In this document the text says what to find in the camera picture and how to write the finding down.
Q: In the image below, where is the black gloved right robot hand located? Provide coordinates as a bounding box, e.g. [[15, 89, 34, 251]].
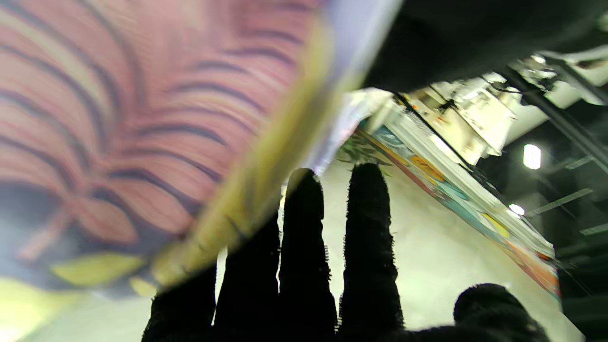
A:
[[142, 163, 551, 342]]

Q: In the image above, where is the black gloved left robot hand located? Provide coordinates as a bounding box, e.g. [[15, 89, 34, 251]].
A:
[[363, 0, 608, 93]]

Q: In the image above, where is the blue leaf print pillowcase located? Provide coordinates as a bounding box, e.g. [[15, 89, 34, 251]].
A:
[[0, 0, 404, 297]]

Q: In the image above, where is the white framed panel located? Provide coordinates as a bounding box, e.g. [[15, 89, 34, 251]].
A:
[[366, 93, 556, 259]]

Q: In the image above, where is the black stand pole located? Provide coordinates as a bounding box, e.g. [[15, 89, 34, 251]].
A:
[[499, 62, 608, 174]]

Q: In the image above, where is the large green leafy plant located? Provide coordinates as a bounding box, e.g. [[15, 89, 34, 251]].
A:
[[336, 137, 392, 168]]

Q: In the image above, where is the colourful painted banner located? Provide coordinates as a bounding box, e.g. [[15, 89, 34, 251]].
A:
[[351, 128, 562, 301]]

